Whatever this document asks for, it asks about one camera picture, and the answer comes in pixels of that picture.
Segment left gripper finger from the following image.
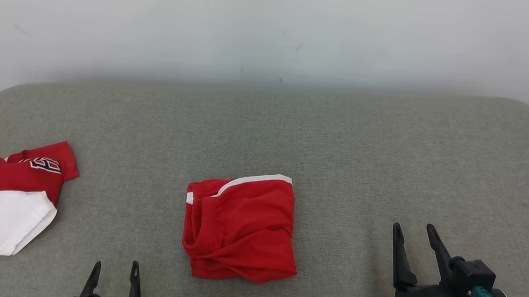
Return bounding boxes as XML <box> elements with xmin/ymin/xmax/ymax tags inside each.
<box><xmin>128</xmin><ymin>260</ymin><xmax>146</xmax><ymax>297</ymax></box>
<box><xmin>79</xmin><ymin>260</ymin><xmax>103</xmax><ymax>297</ymax></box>

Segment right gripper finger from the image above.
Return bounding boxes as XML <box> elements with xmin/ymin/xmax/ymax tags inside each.
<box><xmin>388</xmin><ymin>222</ymin><xmax>422</xmax><ymax>293</ymax></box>
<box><xmin>423</xmin><ymin>224</ymin><xmax>459</xmax><ymax>286</ymax></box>

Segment red shorts with white trim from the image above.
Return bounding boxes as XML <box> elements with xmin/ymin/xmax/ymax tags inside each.
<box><xmin>180</xmin><ymin>168</ymin><xmax>304</xmax><ymax>287</ymax></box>

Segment red and white basketball jersey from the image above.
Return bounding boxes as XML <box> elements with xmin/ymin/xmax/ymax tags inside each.
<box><xmin>0</xmin><ymin>137</ymin><xmax>82</xmax><ymax>265</ymax></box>

